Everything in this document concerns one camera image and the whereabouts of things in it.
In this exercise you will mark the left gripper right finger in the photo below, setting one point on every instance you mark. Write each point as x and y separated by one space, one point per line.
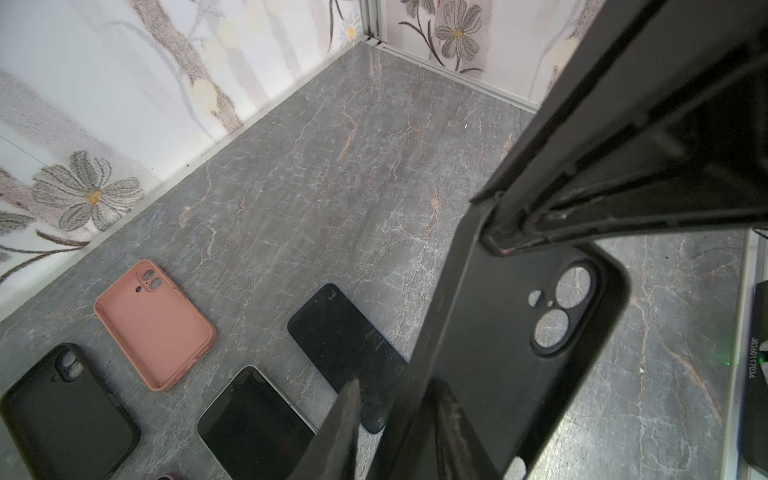
459 452

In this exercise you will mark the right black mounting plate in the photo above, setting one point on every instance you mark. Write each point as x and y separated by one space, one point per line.
753 430

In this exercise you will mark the black phone case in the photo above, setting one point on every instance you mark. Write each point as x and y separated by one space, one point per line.
65 420

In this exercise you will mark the pink phone case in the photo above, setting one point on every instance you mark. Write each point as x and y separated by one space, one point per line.
155 325

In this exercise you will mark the blue phone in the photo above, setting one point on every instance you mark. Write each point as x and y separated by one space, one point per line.
344 345

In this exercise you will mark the black phone face down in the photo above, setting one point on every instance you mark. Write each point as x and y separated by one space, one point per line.
479 337

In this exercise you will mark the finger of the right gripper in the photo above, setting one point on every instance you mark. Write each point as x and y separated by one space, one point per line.
657 123

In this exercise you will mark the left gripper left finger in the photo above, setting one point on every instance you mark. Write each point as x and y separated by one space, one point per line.
332 453

